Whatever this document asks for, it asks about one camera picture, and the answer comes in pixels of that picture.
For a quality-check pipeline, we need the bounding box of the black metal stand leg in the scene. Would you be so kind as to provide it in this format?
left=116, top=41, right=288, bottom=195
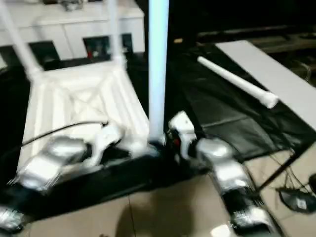
left=256, top=145, right=307, bottom=194

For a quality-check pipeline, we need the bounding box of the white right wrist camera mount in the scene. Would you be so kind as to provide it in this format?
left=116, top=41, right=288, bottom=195
left=168, top=111, right=198, bottom=159

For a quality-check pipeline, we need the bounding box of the white plastic table top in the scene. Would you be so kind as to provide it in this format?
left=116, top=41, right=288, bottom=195
left=18, top=61, right=166, bottom=169

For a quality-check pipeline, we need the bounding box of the white cabinet with glass doors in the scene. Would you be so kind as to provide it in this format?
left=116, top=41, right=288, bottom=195
left=0, top=0, right=146, bottom=68

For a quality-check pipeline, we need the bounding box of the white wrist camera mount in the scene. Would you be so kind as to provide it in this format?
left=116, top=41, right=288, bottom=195
left=85, top=121, right=124, bottom=166
left=168, top=111, right=198, bottom=159

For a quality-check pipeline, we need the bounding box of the black object with white label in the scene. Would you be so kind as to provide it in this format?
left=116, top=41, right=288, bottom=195
left=278, top=182, right=316, bottom=213

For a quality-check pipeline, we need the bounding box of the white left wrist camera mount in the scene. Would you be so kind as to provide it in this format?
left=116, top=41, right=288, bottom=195
left=85, top=121, right=124, bottom=166

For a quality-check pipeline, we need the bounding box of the small grey object on cabinet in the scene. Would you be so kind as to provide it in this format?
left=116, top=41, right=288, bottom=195
left=61, top=0, right=82, bottom=12

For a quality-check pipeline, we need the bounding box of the white plastic table leg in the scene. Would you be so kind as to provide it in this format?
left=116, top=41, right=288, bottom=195
left=108, top=0, right=127, bottom=67
left=197, top=56, right=280, bottom=109
left=147, top=0, right=170, bottom=147
left=0, top=0, right=43, bottom=80

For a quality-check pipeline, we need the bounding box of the black work mat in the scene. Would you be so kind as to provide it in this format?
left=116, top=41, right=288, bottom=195
left=0, top=43, right=316, bottom=220

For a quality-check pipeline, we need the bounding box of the white flat board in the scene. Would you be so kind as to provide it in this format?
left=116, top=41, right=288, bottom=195
left=215, top=40, right=316, bottom=119

